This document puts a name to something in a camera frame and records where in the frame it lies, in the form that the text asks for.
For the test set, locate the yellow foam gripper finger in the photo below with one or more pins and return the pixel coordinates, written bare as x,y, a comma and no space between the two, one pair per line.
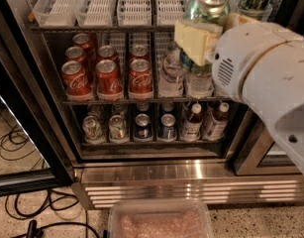
236,19
197,40

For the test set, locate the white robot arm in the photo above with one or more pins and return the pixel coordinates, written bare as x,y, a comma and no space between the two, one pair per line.
260,64

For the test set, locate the second row right cola can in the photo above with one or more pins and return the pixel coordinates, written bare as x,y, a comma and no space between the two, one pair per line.
139,52

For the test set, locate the second row cola can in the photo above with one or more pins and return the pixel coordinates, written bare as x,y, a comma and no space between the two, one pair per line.
139,52
77,54
107,53

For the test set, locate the front right cola can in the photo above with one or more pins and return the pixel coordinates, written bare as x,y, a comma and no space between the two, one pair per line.
140,79

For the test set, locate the second row middle cola can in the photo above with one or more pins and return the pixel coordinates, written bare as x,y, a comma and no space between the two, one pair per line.
107,53

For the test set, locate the right blue pepsi can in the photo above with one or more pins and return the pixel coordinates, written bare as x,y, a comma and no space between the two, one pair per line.
167,129

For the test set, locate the blue pepsi can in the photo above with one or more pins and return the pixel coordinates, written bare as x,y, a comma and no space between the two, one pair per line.
167,129
143,128

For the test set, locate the front middle cola can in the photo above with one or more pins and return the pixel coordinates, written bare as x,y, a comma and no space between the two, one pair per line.
109,80

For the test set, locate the left blue pepsi can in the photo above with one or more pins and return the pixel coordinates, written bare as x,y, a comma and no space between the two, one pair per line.
143,128

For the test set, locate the back left cola can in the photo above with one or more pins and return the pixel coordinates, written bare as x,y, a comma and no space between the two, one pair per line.
84,41

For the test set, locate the right fridge door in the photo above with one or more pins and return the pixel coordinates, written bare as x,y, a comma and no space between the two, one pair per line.
258,154

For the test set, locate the right silver green can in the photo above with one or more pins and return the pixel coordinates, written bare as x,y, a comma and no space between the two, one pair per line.
118,132

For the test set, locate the silver green can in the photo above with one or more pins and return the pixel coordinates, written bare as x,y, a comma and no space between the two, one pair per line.
93,131
118,132

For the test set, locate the second row left cola can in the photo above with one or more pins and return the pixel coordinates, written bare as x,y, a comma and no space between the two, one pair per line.
77,54

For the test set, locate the front left cola can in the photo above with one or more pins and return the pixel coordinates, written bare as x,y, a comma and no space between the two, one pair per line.
74,75

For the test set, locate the left silver green can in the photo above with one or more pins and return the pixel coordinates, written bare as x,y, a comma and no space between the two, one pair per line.
93,131

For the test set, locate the steel fridge base grille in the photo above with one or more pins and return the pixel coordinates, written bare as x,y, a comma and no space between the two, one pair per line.
102,185

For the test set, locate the open glass fridge door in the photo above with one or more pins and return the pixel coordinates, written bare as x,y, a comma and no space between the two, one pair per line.
29,161

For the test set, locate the front middle water bottle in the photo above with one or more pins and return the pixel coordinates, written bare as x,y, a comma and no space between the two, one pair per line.
199,86

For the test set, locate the water bottle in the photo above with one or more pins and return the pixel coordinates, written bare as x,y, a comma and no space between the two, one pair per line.
171,76
199,86

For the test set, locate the front left water bottle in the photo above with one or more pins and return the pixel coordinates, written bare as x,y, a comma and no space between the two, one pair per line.
171,76

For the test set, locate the clear tray middle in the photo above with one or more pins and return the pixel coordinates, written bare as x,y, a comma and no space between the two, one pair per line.
134,12

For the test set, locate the left tea bottle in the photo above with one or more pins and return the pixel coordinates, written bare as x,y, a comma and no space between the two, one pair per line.
191,124

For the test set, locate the tea bottle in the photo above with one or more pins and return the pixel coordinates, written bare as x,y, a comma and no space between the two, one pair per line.
191,124
217,122

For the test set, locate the right tea bottle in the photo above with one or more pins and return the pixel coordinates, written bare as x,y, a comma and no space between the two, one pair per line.
217,122

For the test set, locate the clear tray far left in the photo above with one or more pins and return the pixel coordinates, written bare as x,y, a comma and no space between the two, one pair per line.
55,13

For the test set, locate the clear plastic bin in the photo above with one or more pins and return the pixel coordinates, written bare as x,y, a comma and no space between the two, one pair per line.
160,218

